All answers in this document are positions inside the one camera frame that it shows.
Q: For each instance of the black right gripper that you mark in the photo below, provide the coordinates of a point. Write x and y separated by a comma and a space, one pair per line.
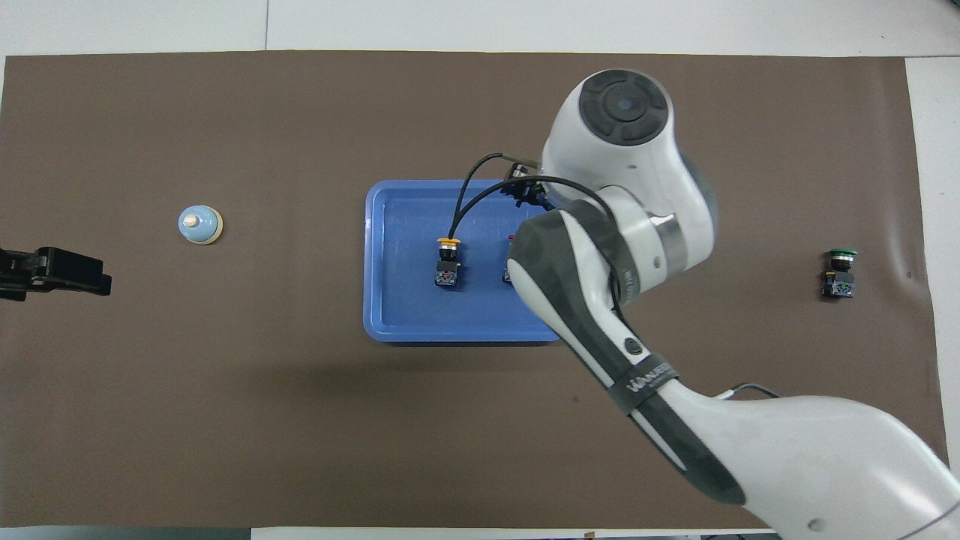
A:
529, 187

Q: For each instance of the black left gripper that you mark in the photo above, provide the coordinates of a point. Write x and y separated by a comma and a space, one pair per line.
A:
71, 271

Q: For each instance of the red push button switch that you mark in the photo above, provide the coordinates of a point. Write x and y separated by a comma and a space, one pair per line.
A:
508, 274

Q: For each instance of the yellow push button switch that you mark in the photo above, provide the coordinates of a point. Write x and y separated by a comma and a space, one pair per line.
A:
448, 274

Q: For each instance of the green push button switch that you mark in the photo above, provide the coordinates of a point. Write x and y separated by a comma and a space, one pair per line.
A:
840, 281

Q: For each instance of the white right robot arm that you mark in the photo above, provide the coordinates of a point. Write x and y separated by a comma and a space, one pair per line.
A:
787, 465

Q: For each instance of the light blue call bell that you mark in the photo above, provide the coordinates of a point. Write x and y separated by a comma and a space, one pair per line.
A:
199, 226

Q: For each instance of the blue plastic tray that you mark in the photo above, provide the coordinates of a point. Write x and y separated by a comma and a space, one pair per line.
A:
405, 300

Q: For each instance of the brown table mat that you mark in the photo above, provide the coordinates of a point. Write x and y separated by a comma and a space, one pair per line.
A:
300, 427

